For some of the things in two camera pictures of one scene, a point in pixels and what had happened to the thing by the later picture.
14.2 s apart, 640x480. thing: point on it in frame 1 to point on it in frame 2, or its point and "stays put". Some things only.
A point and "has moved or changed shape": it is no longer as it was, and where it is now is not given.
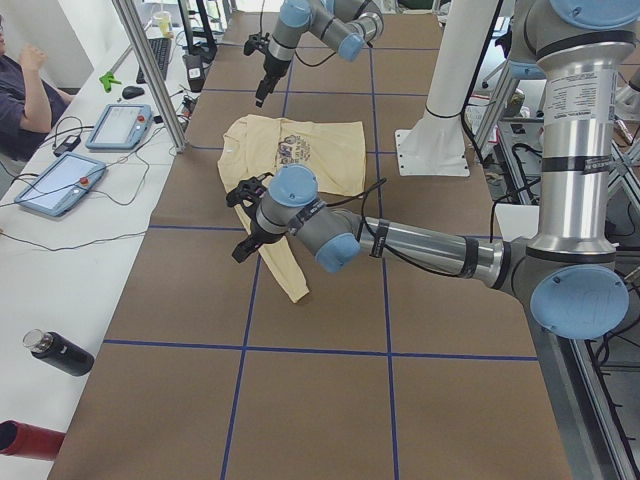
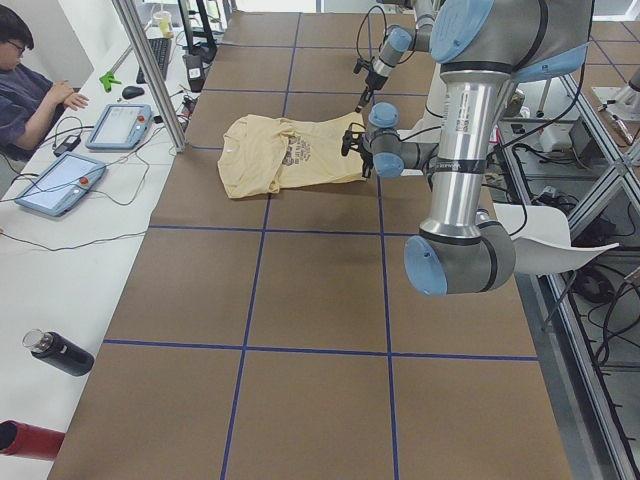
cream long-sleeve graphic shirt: x=335 y=151 has moved or changed shape
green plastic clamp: x=107 y=80 stays put
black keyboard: x=161 y=48 stays put
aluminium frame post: x=153 y=72 stays put
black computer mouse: x=132 y=92 stays put
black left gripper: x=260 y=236 to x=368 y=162
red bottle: x=29 y=441 stays put
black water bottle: x=56 y=351 stays put
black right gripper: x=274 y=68 to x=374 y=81
